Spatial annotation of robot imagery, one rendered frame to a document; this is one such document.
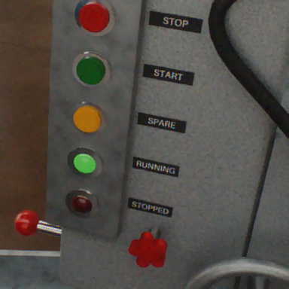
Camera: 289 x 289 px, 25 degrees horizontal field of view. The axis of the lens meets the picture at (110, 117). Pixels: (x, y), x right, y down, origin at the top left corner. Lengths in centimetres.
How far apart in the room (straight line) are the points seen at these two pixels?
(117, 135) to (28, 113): 267
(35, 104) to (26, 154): 46
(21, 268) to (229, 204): 45
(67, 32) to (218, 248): 27
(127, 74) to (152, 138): 8
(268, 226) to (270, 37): 21
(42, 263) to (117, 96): 46
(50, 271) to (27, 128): 219
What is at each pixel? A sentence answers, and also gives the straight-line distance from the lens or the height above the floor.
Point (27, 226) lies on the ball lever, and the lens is 78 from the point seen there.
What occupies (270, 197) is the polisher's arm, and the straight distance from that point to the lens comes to 66.
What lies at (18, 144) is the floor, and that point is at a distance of 304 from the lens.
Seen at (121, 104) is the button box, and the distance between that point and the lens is 60.
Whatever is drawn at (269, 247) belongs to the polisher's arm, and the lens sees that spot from 70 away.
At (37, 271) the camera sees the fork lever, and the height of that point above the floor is 98.
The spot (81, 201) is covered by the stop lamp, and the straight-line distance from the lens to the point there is 66.
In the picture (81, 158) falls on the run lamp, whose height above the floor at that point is 133.
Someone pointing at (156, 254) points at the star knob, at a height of 125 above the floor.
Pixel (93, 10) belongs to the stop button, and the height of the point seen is 148.
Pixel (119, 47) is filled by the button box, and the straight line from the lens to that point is 57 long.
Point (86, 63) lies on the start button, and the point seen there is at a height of 143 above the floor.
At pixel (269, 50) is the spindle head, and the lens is 57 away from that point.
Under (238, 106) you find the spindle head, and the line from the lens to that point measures 60.
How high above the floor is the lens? 169
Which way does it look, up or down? 31 degrees down
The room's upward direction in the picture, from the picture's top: 5 degrees clockwise
